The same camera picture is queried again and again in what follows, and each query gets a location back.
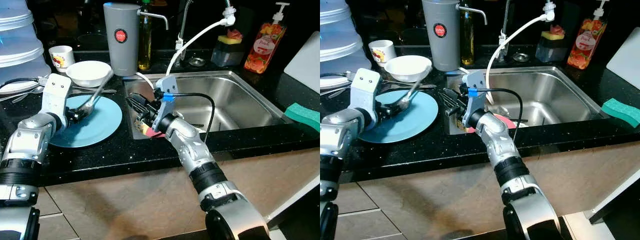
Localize light blue plate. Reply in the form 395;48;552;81
48;94;123;148
357;90;439;144

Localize stainless steel sink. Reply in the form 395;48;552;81
122;70;296;141
445;65;611;136

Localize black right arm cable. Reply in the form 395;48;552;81
480;88;524;136
172;92;217;143

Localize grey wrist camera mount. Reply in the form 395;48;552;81
348;68;383;112
40;73;72;115
461;70;488;128
152;76;178;132

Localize red plate floral rim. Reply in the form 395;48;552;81
132;114;168;139
457;112;518;134

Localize olive oil bottle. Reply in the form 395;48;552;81
138;0;152;71
460;0;475;67

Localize black sponge holder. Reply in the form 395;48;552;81
211;40;245;68
535;37;568;63

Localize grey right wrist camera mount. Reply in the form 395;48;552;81
461;70;488;128
152;76;178;132

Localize orange dish soap pump bottle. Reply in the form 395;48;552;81
566;0;611;70
244;2;291;75

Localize white cutting board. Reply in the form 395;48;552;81
284;31;321;93
606;26;640;91

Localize white printed cup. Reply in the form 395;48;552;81
368;40;397;68
48;45;76;73

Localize green sponge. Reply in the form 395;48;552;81
285;102;321;133
601;98;640;128

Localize steel spoon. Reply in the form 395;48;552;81
11;86;47;104
82;71;114;114
397;67;433;112
327;85;352;99

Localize grey water filter canister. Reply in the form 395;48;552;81
103;2;169;77
422;0;488;72

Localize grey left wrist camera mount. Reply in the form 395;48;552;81
40;73;72;115
348;68;383;112

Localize white tiered food container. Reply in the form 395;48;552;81
0;0;52;93
320;0;373;90

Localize chrome gooseneck faucet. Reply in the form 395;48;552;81
497;0;557;63
176;0;236;62

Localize long white faucet hose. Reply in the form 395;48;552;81
485;2;557;106
166;6;237;77

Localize white bowl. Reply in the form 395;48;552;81
66;60;113;89
384;55;432;83

